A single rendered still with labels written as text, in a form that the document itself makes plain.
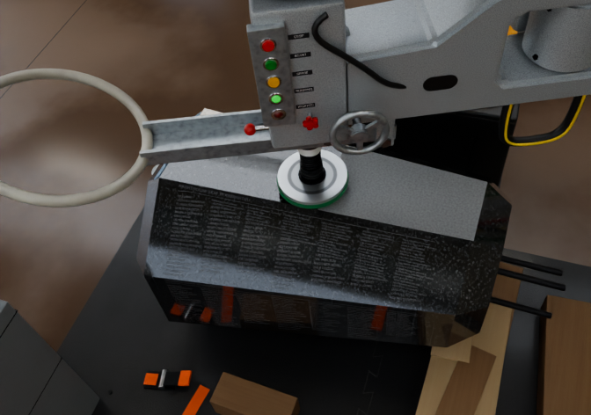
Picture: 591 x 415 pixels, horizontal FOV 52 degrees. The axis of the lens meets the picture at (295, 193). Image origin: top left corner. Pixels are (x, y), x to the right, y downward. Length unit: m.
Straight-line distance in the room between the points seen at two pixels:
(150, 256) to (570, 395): 1.52
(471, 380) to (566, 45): 1.15
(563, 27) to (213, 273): 1.22
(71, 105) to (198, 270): 1.95
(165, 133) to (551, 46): 1.03
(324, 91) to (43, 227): 2.02
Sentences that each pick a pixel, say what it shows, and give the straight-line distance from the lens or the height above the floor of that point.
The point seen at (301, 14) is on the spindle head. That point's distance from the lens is 1.30.
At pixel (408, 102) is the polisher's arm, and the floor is 1.23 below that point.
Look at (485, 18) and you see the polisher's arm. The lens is 1.42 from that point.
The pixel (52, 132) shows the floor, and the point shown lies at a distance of 3.60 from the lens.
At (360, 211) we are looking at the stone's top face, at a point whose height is 0.82.
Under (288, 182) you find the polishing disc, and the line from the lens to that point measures 1.81.
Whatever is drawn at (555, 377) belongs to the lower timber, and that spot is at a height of 0.13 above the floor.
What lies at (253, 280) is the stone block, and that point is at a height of 0.64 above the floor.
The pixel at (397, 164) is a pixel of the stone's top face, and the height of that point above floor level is 0.82.
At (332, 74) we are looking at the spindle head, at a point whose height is 1.36.
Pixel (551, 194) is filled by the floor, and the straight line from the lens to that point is 3.02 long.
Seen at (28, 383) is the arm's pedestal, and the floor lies 0.49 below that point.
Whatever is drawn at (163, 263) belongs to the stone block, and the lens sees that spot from 2.03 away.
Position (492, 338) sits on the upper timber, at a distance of 2.28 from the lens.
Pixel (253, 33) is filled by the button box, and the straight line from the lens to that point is 1.30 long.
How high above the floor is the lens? 2.27
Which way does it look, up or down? 51 degrees down
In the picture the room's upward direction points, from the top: 8 degrees counter-clockwise
